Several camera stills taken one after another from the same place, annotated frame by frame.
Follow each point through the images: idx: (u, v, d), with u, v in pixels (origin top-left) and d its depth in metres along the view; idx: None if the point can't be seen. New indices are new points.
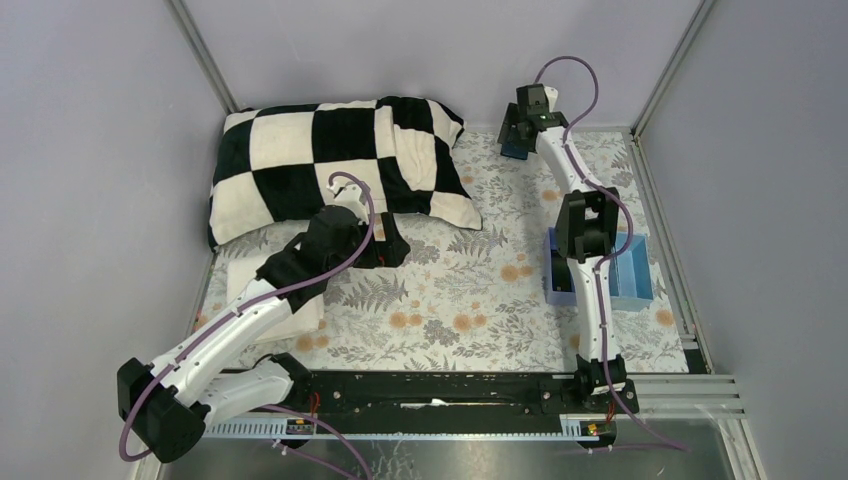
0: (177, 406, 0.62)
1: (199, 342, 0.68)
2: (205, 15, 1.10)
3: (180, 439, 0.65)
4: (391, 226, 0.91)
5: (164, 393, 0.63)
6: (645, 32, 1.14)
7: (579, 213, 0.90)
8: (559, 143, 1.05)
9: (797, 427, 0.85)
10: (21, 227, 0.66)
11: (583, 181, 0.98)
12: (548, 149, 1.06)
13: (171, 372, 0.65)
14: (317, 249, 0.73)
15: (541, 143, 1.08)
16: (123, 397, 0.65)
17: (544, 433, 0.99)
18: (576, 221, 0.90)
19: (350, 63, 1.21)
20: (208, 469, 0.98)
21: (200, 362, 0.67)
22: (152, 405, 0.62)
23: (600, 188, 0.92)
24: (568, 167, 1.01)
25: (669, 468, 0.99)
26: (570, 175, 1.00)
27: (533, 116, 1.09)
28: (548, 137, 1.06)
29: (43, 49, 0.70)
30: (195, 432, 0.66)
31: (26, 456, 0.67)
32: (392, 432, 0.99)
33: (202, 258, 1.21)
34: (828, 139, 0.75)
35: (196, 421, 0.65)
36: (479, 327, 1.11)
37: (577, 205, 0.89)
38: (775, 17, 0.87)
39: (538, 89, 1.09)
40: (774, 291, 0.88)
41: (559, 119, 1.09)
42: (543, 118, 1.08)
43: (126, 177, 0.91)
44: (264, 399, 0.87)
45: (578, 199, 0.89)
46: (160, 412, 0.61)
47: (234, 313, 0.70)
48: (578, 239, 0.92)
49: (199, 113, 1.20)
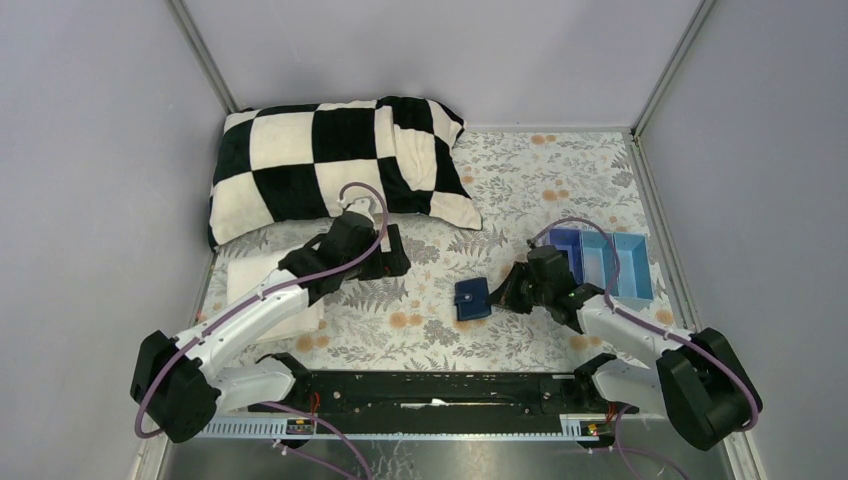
0: (200, 379, 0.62)
1: (224, 319, 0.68)
2: (205, 14, 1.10)
3: (192, 418, 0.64)
4: (396, 238, 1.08)
5: (189, 365, 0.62)
6: (647, 32, 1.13)
7: (693, 379, 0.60)
8: (607, 311, 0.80)
9: (799, 428, 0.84)
10: (21, 225, 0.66)
11: (666, 338, 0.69)
12: (602, 325, 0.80)
13: (196, 345, 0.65)
14: (336, 247, 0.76)
15: (588, 322, 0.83)
16: (140, 369, 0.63)
17: (544, 433, 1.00)
18: (691, 395, 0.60)
19: (350, 63, 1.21)
20: (207, 469, 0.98)
21: (224, 338, 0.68)
22: (176, 375, 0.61)
23: (689, 342, 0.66)
24: (632, 329, 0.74)
25: (669, 468, 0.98)
26: (645, 337, 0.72)
27: (563, 297, 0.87)
28: (592, 311, 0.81)
29: (42, 51, 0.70)
30: (203, 413, 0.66)
31: (25, 456, 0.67)
32: (392, 432, 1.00)
33: (202, 258, 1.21)
34: (830, 139, 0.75)
35: (209, 399, 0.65)
36: (479, 327, 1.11)
37: (682, 369, 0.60)
38: (776, 17, 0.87)
39: (557, 259, 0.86)
40: (775, 292, 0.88)
41: (591, 288, 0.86)
42: (572, 294, 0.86)
43: (125, 176, 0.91)
44: (265, 396, 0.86)
45: (678, 363, 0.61)
46: (185, 383, 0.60)
47: (258, 297, 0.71)
48: (714, 420, 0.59)
49: (199, 114, 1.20)
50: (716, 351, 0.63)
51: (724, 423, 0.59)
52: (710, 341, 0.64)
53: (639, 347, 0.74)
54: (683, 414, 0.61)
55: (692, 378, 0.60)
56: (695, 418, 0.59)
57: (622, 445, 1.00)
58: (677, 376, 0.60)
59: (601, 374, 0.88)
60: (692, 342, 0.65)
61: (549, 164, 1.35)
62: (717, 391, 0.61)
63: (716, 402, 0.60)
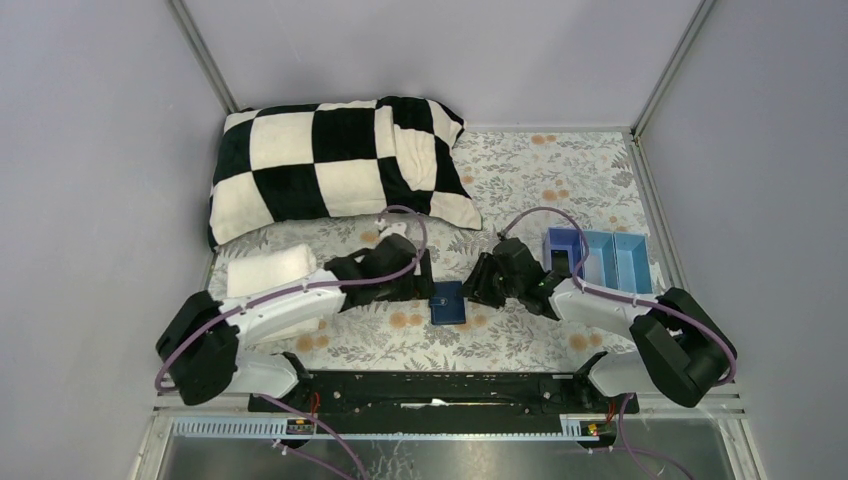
0: (229, 349, 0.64)
1: (267, 298, 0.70)
2: (205, 14, 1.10)
3: (205, 385, 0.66)
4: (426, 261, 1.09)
5: (226, 332, 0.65)
6: (647, 33, 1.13)
7: (667, 338, 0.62)
8: (577, 291, 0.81)
9: (799, 429, 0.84)
10: (21, 225, 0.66)
11: (634, 304, 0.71)
12: (576, 305, 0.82)
13: (237, 313, 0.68)
14: (378, 263, 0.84)
15: (563, 306, 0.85)
16: (178, 324, 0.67)
17: (544, 433, 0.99)
18: (671, 357, 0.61)
19: (350, 62, 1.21)
20: (208, 469, 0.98)
21: (262, 314, 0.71)
22: (209, 338, 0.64)
23: (656, 304, 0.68)
24: (601, 302, 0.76)
25: (669, 468, 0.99)
26: (615, 307, 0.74)
27: (536, 288, 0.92)
28: (564, 294, 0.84)
29: (41, 51, 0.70)
30: (217, 384, 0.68)
31: (25, 455, 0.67)
32: (392, 432, 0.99)
33: (202, 257, 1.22)
34: (832, 139, 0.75)
35: (225, 373, 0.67)
36: (479, 326, 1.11)
37: (656, 332, 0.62)
38: (777, 17, 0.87)
39: (523, 252, 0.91)
40: (775, 291, 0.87)
41: (560, 274, 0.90)
42: (542, 283, 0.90)
43: (125, 176, 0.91)
44: (265, 389, 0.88)
45: (650, 327, 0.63)
46: (214, 348, 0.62)
47: (301, 286, 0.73)
48: (696, 377, 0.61)
49: (199, 114, 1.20)
50: (683, 308, 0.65)
51: (705, 377, 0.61)
52: (676, 299, 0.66)
53: (611, 319, 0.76)
54: (667, 378, 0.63)
55: (667, 338, 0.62)
56: (678, 377, 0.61)
57: (632, 446, 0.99)
58: (654, 340, 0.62)
59: (596, 373, 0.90)
60: (659, 303, 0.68)
61: (549, 164, 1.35)
62: (694, 348, 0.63)
63: (693, 358, 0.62)
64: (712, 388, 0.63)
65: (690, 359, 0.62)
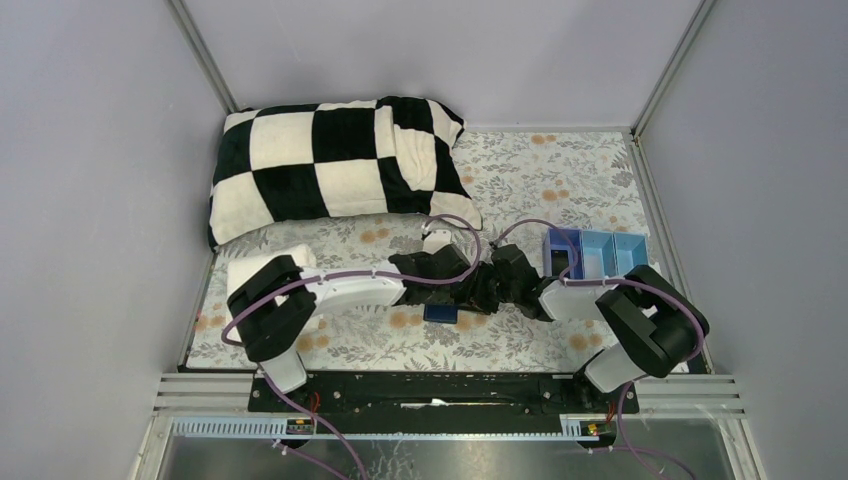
0: (302, 314, 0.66)
1: (345, 275, 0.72)
2: (205, 14, 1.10)
3: (271, 345, 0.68)
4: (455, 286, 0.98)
5: (303, 295, 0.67)
6: (646, 33, 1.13)
7: (633, 311, 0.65)
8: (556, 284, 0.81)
9: (799, 428, 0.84)
10: (21, 225, 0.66)
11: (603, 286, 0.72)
12: (561, 297, 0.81)
13: (314, 283, 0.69)
14: (434, 267, 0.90)
15: (552, 302, 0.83)
16: (256, 280, 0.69)
17: (544, 433, 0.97)
18: (636, 328, 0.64)
19: (349, 63, 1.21)
20: (208, 468, 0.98)
21: (336, 288, 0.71)
22: (288, 302, 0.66)
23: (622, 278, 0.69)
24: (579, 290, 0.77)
25: (670, 467, 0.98)
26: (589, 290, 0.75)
27: (530, 293, 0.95)
28: (551, 289, 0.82)
29: (40, 51, 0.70)
30: (283, 345, 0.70)
31: (26, 456, 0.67)
32: (392, 432, 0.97)
33: (203, 258, 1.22)
34: (831, 140, 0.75)
35: (291, 336, 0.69)
36: (479, 326, 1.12)
37: (622, 306, 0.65)
38: (777, 17, 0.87)
39: (519, 258, 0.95)
40: (775, 291, 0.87)
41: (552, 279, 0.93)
42: (536, 289, 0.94)
43: (125, 176, 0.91)
44: (275, 380, 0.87)
45: (615, 301, 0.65)
46: (292, 311, 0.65)
47: (370, 272, 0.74)
48: (666, 348, 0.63)
49: (199, 114, 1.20)
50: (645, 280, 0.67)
51: (675, 347, 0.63)
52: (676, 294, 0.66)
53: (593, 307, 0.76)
54: (639, 350, 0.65)
55: (632, 310, 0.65)
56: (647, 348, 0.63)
57: (633, 446, 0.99)
58: (618, 313, 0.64)
59: (593, 370, 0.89)
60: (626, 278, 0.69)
61: (549, 164, 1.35)
62: (663, 321, 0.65)
63: (659, 329, 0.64)
64: (683, 359, 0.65)
65: (659, 331, 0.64)
